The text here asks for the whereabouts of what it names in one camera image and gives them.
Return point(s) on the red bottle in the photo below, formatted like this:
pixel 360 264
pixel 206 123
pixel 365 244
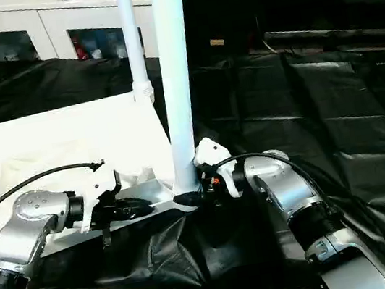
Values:
pixel 81 52

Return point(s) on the black plastic mat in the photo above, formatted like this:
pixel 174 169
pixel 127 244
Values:
pixel 338 136

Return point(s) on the black bar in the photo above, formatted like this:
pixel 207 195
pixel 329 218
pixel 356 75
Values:
pixel 336 32

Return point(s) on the white cabinet with glass doors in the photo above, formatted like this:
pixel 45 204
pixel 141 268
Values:
pixel 13 30

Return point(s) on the small yellow tag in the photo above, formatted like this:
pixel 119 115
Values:
pixel 217 41

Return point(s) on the white plastic table top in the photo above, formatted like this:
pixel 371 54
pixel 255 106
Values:
pixel 47 153

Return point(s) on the white plastic table leg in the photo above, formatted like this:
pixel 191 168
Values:
pixel 133 36
pixel 175 74

